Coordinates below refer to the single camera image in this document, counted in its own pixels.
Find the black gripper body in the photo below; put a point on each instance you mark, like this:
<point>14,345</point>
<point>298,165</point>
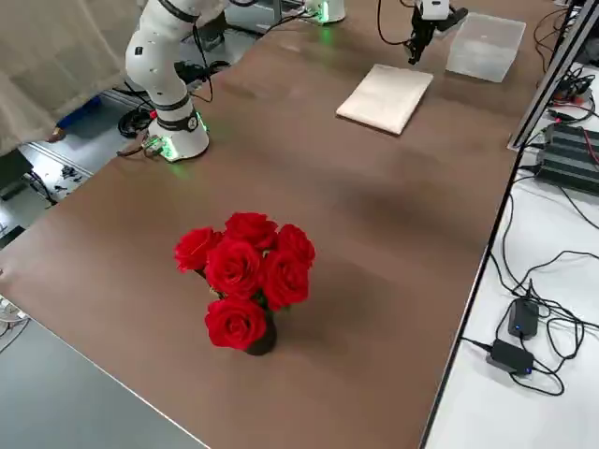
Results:
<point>426,27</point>

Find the cream-colored tablecloth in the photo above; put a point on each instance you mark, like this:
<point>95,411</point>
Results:
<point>388,98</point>

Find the clear plastic box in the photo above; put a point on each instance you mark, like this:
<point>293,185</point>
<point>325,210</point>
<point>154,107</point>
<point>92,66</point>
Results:
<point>482,51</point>

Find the black ribbed power supply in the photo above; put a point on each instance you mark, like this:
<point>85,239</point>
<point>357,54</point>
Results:
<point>571,154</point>

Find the red rose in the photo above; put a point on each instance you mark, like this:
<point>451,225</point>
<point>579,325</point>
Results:
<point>295,243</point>
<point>285,280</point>
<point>250,229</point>
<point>196,248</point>
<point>234,325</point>
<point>234,269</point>

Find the black power adapter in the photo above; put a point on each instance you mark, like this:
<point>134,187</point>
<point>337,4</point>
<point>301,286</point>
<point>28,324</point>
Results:
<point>510,357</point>
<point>523,320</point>

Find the black vase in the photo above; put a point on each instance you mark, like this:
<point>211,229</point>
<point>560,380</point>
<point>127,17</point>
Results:
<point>262,341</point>

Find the blue plastic bin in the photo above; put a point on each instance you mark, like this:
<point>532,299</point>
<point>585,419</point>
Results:
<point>77,114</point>

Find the beige curtain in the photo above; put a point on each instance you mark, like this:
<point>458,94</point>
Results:
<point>47,56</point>

